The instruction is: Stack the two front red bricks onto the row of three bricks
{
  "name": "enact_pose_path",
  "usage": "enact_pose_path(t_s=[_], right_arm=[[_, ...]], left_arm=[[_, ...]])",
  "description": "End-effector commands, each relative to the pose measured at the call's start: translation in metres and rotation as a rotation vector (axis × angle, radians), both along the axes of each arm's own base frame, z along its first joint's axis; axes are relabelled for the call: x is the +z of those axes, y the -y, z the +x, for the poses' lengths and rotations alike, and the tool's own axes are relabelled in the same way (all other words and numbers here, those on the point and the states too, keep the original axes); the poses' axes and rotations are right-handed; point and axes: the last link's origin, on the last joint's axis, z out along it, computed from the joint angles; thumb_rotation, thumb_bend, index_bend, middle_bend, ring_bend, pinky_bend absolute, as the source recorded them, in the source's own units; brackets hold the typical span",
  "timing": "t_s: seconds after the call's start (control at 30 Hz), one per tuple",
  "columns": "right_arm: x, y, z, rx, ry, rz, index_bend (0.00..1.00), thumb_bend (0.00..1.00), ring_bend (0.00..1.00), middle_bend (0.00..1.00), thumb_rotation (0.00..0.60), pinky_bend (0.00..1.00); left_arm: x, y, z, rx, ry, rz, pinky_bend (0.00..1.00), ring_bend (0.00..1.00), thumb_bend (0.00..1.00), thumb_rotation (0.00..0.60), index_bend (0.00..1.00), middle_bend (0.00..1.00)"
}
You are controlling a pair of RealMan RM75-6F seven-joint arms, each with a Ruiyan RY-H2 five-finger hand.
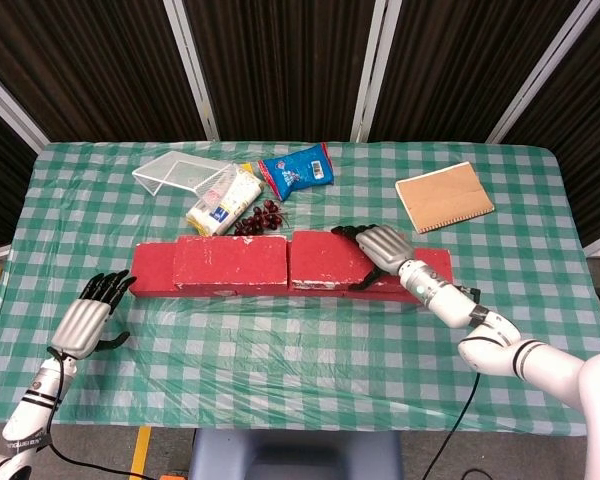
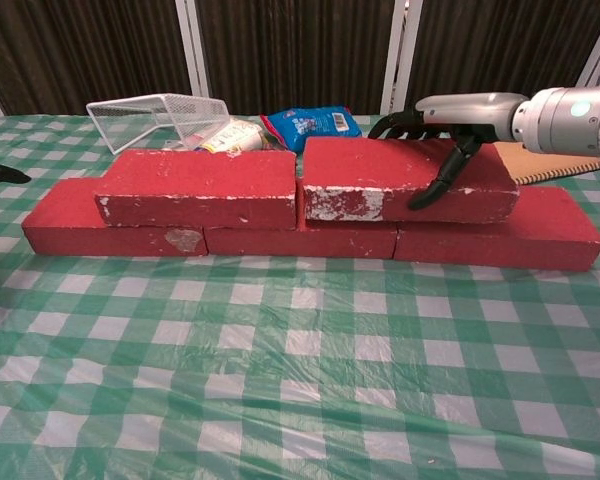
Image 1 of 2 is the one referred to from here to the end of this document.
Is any white yellow snack bag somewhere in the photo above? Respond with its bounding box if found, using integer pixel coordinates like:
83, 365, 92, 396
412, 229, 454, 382
185, 167, 265, 239

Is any brown spiral notebook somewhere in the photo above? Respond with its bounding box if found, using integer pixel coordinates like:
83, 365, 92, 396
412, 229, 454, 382
394, 160, 496, 235

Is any dark brown partition panel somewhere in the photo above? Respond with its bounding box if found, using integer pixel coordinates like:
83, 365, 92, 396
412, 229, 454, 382
499, 0, 600, 249
182, 0, 381, 143
0, 0, 209, 145
368, 0, 589, 144
0, 94, 40, 251

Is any white partition frame post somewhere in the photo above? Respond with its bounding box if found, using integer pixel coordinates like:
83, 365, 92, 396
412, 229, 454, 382
0, 62, 50, 152
484, 0, 600, 145
162, 0, 222, 142
349, 0, 404, 144

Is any clear plastic box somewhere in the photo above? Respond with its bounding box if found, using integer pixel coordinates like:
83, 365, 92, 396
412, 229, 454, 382
131, 151, 246, 199

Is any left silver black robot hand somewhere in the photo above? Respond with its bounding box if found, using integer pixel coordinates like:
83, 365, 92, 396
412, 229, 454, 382
49, 269, 137, 360

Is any blue snack bag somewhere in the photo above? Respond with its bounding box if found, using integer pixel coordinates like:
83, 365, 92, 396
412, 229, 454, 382
257, 142, 335, 202

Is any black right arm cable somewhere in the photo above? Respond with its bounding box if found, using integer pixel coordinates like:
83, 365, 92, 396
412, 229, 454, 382
422, 284, 484, 480

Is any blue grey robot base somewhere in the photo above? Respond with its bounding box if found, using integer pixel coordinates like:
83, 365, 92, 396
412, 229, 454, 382
187, 428, 404, 480

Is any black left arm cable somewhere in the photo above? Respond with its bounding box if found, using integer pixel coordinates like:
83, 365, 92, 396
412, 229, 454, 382
42, 347, 159, 480

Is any dark red grape bunch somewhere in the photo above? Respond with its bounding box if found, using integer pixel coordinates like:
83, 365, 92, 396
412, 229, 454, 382
232, 198, 290, 238

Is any green white checkered tablecloth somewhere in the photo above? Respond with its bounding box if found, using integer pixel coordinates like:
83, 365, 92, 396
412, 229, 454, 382
0, 141, 600, 439

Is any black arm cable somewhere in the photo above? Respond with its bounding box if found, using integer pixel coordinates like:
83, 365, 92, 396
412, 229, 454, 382
422, 284, 484, 480
42, 347, 159, 480

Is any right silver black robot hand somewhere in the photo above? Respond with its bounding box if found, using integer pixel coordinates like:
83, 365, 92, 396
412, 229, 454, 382
329, 224, 416, 292

